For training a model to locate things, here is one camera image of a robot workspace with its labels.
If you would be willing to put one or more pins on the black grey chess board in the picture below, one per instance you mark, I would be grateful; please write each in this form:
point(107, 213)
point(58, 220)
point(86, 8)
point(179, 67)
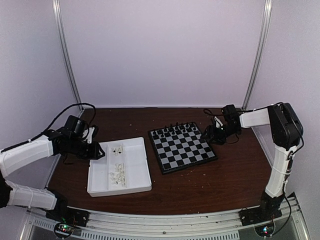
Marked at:
point(180, 146)

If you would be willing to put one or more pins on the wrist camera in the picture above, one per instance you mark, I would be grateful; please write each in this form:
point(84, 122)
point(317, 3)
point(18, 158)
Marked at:
point(217, 122)
point(88, 134)

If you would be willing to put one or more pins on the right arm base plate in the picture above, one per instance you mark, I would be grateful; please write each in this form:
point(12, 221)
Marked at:
point(252, 216)

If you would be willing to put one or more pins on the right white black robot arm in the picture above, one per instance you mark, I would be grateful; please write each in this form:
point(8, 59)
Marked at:
point(287, 135)

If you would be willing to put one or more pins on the left aluminium frame post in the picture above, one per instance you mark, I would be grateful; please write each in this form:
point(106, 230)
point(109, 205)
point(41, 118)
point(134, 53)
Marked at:
point(64, 48)

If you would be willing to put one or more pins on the right aluminium frame post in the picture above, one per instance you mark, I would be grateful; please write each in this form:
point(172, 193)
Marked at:
point(264, 30)

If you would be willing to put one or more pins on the aluminium frame post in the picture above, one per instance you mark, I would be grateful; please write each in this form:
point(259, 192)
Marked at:
point(264, 30)
point(64, 48)

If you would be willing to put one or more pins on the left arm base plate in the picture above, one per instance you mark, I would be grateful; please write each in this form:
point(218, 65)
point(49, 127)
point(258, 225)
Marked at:
point(72, 217)

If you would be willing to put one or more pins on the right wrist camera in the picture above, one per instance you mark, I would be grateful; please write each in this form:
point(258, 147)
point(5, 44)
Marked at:
point(217, 122)

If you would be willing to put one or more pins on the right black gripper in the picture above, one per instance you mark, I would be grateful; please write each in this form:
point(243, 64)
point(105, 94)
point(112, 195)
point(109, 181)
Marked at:
point(209, 129)

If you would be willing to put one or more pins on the front aluminium rail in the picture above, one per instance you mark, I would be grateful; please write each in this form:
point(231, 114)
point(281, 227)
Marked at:
point(224, 225)

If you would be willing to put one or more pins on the white plastic compartment tray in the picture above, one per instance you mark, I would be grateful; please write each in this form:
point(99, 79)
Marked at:
point(123, 170)

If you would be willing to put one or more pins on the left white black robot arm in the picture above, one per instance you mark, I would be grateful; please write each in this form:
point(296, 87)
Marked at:
point(75, 138)

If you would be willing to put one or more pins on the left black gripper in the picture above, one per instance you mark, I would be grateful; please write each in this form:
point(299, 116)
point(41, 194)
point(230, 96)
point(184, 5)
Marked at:
point(96, 154)

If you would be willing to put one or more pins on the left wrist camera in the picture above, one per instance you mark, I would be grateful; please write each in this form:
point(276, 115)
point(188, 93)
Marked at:
point(88, 134)

